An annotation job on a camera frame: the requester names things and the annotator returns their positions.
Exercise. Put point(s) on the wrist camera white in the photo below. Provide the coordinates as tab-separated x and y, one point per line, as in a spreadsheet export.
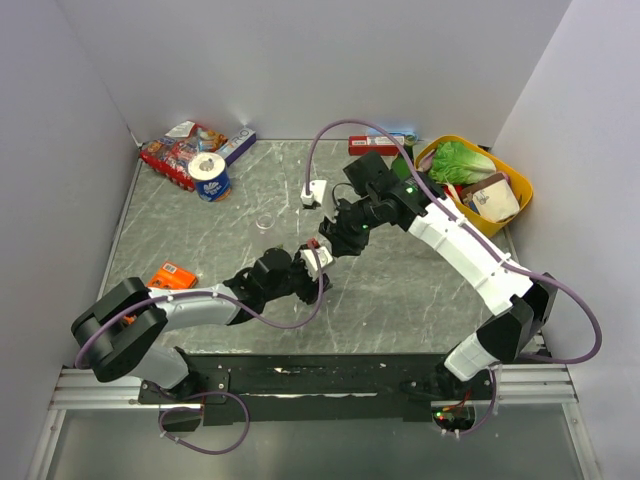
318	195
316	258

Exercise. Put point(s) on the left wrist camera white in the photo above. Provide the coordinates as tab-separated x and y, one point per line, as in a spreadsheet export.
316	258

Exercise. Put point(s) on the yellow plastic basket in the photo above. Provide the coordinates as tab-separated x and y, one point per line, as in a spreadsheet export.
520	185

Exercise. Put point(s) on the clear bottle yellow label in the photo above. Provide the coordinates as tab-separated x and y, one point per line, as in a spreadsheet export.
267	233

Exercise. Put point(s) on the red item in basket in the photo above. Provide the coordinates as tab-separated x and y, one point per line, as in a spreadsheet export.
451	192

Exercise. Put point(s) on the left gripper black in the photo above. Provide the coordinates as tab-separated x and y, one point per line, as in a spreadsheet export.
311	290

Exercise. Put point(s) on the beige paper carton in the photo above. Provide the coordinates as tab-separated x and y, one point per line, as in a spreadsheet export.
492	198

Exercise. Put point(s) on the red box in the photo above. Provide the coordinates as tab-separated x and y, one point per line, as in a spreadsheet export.
361	145

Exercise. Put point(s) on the electronics board with leds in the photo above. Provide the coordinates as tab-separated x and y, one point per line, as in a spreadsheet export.
454	420

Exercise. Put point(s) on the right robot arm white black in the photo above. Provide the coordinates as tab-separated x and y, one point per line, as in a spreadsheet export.
519	306

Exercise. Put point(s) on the green glass bottle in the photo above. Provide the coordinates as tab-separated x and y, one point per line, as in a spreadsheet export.
399	166

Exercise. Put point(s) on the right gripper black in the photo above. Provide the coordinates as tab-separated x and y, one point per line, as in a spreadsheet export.
344	244

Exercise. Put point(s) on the purple white box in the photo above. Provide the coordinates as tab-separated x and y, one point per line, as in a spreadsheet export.
237	145

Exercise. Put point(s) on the purple onion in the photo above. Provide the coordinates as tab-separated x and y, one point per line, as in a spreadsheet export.
425	163

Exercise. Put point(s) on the green lettuce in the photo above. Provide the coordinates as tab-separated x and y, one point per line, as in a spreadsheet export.
456	164

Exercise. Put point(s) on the orange snack box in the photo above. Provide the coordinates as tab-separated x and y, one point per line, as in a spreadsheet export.
171	276

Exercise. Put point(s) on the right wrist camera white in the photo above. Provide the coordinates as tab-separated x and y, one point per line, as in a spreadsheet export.
318	195

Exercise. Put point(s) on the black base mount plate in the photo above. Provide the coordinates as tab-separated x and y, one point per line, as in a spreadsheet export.
229	388

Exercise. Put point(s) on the toilet paper roll blue wrap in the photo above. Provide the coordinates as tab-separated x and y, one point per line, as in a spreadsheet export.
208	172

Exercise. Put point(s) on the aluminium rail frame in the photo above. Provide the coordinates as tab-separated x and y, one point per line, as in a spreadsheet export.
78	390

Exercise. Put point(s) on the red snack bag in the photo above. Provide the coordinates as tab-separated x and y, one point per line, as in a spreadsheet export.
171	154

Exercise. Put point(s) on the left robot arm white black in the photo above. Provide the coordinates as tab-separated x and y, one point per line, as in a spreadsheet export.
118	334

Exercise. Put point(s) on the blue box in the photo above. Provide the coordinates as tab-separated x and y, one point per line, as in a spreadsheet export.
395	134

